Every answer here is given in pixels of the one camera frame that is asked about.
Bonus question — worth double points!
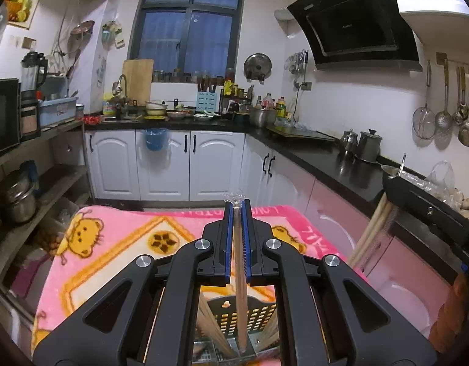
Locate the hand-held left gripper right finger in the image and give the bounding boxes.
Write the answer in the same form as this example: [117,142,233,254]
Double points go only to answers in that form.
[243,199,437,366]

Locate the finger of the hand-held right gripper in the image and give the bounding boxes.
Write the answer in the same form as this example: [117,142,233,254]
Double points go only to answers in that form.
[382,175,467,255]

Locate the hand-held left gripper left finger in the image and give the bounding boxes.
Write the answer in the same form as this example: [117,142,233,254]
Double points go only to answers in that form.
[32,201,235,366]

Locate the bamboo chopstick pair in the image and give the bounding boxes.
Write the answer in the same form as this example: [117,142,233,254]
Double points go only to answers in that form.
[197,296,236,357]
[224,188,255,354]
[346,192,394,271]
[257,322,280,350]

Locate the dark green utensil holder basket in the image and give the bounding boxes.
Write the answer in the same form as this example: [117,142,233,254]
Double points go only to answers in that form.
[192,295,281,365]

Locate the person's right forearm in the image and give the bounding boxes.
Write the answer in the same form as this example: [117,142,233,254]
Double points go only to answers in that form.
[428,272,468,353]

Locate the clear plastic bag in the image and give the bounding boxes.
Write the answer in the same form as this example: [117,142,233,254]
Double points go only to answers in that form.
[424,160,457,199]

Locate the pile of ginger roots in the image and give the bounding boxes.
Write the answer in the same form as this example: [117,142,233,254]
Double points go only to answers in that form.
[443,188,469,222]

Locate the steel bowl with spoon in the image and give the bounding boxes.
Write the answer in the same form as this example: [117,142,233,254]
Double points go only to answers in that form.
[381,153,407,180]

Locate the steel pot with lid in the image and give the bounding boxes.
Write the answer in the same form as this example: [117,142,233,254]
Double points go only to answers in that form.
[356,128,384,163]

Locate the hanging mesh strainer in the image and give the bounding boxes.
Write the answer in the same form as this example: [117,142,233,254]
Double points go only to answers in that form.
[412,59,437,140]

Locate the hanging steel ladle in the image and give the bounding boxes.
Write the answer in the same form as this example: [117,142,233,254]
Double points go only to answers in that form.
[458,66,469,148]

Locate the hanging slotted ladle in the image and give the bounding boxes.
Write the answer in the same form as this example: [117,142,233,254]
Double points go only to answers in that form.
[434,56,454,131]

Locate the small steel kettle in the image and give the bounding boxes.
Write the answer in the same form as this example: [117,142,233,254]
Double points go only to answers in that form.
[340,128,359,154]

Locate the black kitchen countertop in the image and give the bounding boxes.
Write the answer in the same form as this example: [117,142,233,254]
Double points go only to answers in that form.
[84,116,464,283]

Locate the pink printed bear blanket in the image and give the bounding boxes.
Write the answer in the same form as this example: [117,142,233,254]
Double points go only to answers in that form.
[30,204,368,359]

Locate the black induction cooktop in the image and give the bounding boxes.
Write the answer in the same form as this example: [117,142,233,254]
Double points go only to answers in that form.
[265,124,336,142]

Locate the hanging blue plastic bag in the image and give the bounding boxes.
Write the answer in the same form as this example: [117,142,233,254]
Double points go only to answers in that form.
[142,127,168,153]

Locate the large steel stockpot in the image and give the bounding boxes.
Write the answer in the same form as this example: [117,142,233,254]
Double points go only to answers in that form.
[249,107,278,129]

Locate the white kitchen cabinet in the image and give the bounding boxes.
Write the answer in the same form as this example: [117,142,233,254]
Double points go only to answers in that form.
[84,128,315,214]

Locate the light blue knife block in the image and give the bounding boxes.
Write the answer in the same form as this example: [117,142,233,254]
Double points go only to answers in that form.
[196,90,220,115]

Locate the stacked bowls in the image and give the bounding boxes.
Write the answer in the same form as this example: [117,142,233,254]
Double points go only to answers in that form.
[144,100,169,117]

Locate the row of spice jars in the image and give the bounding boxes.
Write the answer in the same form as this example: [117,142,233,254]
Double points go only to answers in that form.
[152,67,236,84]

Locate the hanging steel pot lid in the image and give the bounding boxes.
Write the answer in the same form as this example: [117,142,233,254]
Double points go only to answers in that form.
[244,53,272,83]

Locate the wooden cutting board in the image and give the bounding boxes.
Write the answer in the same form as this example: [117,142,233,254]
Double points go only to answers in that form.
[122,59,155,106]

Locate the wooden shelf unit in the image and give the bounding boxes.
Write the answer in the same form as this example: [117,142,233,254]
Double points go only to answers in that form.
[0,119,95,315]

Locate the black range hood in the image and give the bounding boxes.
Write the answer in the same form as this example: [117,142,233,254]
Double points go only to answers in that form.
[286,0,424,73]

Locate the steel kitchen faucet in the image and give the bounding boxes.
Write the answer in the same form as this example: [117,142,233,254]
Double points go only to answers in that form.
[111,74,129,104]

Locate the stacked steel pots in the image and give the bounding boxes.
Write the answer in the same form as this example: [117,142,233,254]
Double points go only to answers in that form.
[0,160,40,224]

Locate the light blue dish tray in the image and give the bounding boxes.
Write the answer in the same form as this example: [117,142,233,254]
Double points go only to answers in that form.
[39,97,78,128]

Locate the dark framed window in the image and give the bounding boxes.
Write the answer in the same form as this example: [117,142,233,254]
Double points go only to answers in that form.
[127,0,249,74]

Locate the hanging copper pan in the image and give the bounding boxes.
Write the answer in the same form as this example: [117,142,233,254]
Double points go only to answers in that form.
[68,20,96,47]

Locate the black microwave oven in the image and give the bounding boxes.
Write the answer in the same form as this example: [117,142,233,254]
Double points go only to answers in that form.
[0,78,22,161]

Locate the black blender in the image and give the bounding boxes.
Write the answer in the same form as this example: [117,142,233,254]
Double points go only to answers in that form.
[20,51,49,100]

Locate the framed fruit picture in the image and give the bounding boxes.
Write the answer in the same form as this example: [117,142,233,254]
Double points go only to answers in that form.
[3,0,43,31]

